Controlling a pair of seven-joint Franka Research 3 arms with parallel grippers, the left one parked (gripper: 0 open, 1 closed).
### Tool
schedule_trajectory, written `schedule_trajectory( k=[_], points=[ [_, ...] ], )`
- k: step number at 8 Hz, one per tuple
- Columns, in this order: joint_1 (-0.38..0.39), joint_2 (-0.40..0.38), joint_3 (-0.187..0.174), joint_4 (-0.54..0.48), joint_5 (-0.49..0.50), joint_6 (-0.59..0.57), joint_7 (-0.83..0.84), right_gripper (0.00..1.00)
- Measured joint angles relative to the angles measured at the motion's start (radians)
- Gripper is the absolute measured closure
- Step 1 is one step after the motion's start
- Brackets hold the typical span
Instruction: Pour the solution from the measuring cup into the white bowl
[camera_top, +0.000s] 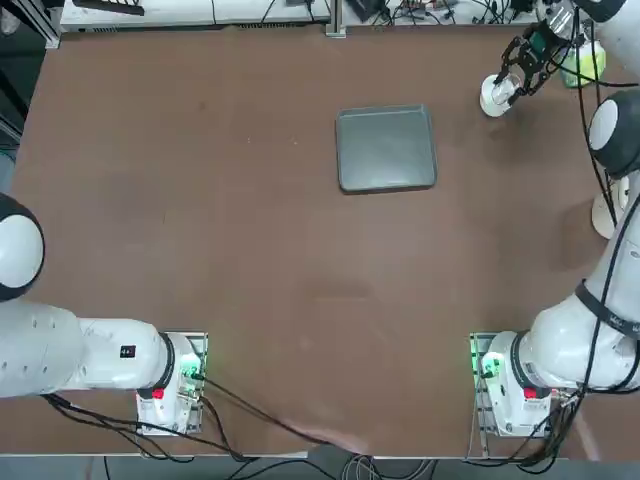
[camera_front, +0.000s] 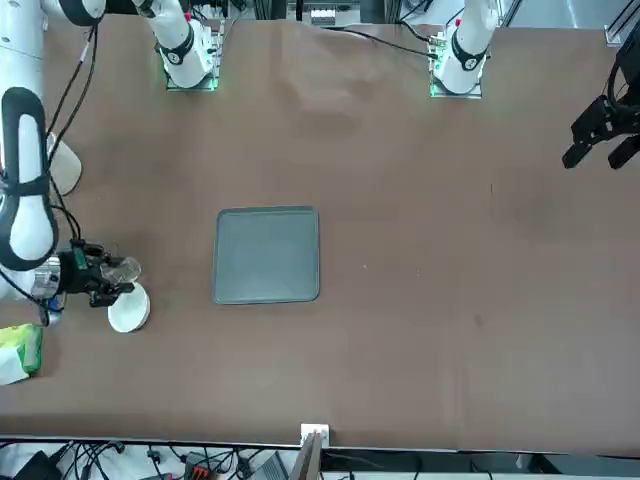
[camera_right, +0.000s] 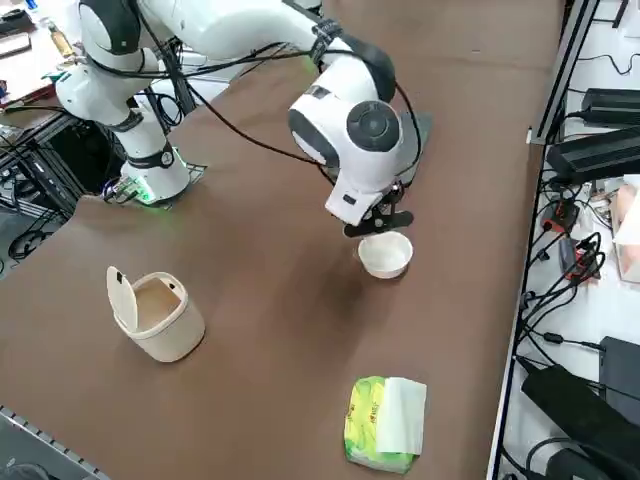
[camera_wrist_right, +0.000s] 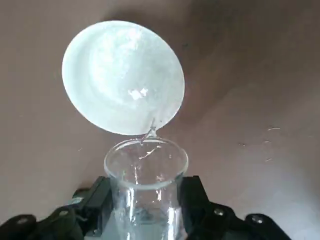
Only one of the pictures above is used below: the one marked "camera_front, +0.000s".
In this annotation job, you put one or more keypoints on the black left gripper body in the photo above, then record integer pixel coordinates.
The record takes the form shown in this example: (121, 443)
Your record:
(632, 85)

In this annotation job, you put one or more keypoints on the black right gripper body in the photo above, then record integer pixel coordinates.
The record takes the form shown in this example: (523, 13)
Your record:
(75, 275)

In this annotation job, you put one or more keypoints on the clear glass measuring cup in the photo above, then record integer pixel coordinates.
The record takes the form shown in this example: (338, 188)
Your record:
(122, 270)

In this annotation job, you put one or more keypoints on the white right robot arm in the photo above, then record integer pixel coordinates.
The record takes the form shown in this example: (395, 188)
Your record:
(30, 230)

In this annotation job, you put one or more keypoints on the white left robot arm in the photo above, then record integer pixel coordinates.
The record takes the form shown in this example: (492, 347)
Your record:
(467, 50)

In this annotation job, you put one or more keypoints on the green tissue pack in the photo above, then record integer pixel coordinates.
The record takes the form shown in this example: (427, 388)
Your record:
(20, 350)

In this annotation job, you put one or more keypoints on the beige trash bin with lid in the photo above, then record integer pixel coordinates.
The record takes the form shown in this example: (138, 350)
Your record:
(67, 167)

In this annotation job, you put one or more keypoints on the dark grey tray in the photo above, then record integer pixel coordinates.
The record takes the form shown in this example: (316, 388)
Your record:
(267, 255)

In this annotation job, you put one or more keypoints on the black power adapter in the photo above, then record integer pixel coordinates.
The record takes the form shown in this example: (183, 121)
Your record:
(37, 465)

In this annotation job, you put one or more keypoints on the black power strip red switches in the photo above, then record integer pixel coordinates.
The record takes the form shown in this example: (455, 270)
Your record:
(196, 466)

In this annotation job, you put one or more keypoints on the grey connector block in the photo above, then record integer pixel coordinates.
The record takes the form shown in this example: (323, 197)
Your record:
(322, 17)

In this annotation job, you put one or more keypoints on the aluminium corner post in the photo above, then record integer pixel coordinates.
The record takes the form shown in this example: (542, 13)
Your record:
(614, 34)

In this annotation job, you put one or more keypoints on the aluminium post with white bracket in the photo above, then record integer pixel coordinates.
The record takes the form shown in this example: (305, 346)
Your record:
(311, 450)

